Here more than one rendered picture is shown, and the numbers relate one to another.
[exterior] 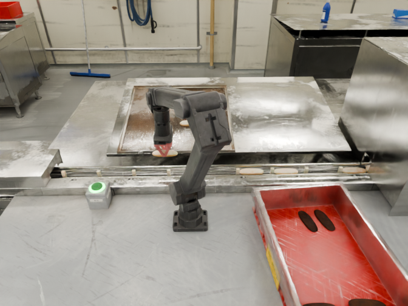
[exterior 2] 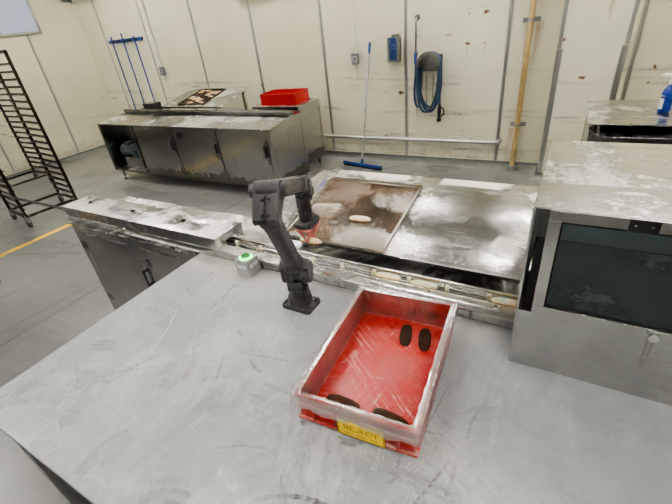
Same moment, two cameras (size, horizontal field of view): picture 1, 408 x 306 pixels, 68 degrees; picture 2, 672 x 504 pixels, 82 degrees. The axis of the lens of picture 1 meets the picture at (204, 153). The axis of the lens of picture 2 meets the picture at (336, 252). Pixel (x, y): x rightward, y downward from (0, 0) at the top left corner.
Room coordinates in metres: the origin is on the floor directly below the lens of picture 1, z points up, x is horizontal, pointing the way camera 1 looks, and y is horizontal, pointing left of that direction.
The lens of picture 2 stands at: (-0.14, -0.71, 1.71)
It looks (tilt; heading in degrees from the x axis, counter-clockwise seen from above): 31 degrees down; 34
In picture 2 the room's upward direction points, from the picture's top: 7 degrees counter-clockwise
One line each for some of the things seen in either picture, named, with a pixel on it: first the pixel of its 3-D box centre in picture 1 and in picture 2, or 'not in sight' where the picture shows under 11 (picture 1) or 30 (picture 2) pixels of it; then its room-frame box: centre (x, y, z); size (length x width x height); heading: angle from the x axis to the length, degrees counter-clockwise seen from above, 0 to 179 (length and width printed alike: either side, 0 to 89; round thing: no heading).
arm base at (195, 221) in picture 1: (190, 214); (300, 295); (0.72, 0.05, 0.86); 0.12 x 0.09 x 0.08; 91
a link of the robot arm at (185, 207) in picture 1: (186, 193); (296, 275); (0.74, 0.06, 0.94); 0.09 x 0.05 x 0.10; 24
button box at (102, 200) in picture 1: (100, 198); (248, 267); (0.82, 0.38, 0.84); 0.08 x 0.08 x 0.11; 1
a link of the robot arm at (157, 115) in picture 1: (161, 113); (303, 200); (0.97, 0.15, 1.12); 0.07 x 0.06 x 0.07; 24
